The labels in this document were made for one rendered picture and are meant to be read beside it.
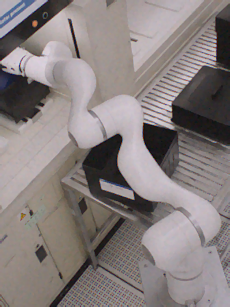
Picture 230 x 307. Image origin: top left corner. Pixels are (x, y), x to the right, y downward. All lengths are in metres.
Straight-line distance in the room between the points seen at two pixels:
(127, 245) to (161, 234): 1.37
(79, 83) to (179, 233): 0.50
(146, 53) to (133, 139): 0.99
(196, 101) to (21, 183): 0.78
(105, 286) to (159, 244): 1.30
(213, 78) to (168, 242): 1.05
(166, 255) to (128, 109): 0.43
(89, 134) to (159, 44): 1.07
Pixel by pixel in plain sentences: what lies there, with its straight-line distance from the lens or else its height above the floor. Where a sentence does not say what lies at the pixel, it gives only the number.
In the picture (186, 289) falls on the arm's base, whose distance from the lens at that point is 1.58.
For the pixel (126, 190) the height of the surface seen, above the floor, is 0.86.
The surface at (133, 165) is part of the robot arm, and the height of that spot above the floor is 1.26.
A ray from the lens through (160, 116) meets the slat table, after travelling 2.19.
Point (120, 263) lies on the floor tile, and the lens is 2.64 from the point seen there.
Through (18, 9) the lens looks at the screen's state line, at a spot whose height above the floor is 1.51.
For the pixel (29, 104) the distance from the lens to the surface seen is 2.06.
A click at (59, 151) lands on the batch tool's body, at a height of 0.87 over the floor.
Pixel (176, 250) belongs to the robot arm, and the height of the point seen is 1.16.
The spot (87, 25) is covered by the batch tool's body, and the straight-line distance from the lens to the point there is 1.78.
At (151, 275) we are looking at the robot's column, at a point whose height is 0.76.
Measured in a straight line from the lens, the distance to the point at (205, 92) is 2.13.
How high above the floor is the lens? 2.32
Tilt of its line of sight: 49 degrees down
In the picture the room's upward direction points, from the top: 12 degrees counter-clockwise
